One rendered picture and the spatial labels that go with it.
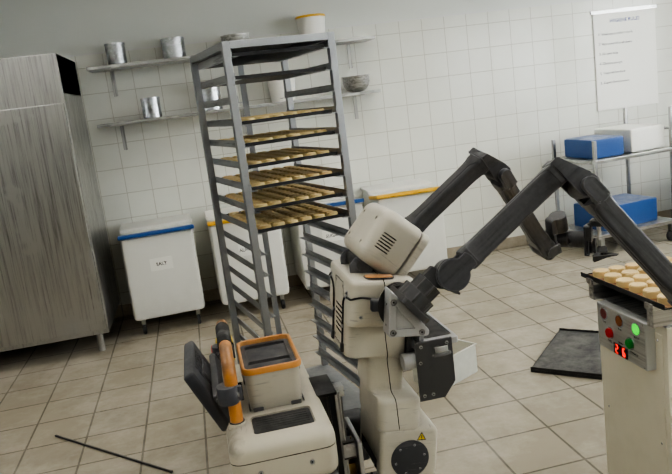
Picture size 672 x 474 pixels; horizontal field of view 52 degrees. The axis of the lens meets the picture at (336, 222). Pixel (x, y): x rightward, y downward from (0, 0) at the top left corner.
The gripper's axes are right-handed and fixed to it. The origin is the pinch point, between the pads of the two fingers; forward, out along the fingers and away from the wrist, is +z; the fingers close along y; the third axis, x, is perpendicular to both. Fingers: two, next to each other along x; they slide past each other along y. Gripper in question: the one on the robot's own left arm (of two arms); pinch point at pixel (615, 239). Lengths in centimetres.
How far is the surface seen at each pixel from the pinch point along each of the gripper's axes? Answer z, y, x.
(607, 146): -77, 5, -353
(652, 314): 17.1, 11.3, 39.4
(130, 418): -249, 101, 10
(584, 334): -53, 95, -163
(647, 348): 15.0, 22.4, 36.3
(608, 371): 0.0, 38.8, 16.9
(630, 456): 7, 63, 23
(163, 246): -333, 35, -106
